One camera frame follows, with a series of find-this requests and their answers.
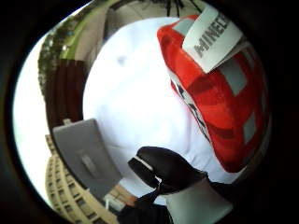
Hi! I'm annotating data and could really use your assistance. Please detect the green trees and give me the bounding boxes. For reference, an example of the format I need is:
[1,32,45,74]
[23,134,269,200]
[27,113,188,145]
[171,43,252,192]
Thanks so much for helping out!
[37,17,82,96]

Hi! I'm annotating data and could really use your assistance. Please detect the grey flat case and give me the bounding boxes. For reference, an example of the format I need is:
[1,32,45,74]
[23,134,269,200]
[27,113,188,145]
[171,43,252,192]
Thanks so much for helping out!
[51,118,123,202]

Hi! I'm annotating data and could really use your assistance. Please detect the brown wooden fence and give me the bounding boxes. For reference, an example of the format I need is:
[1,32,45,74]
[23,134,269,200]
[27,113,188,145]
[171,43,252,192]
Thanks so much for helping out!
[45,59,91,131]

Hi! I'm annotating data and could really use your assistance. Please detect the black tripod legs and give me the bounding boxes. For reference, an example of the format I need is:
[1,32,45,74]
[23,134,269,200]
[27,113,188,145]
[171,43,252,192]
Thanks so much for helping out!
[149,0,204,18]

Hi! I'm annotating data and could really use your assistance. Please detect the red block plush toy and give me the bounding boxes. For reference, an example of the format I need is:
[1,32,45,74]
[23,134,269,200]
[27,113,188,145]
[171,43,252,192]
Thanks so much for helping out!
[156,4,273,174]

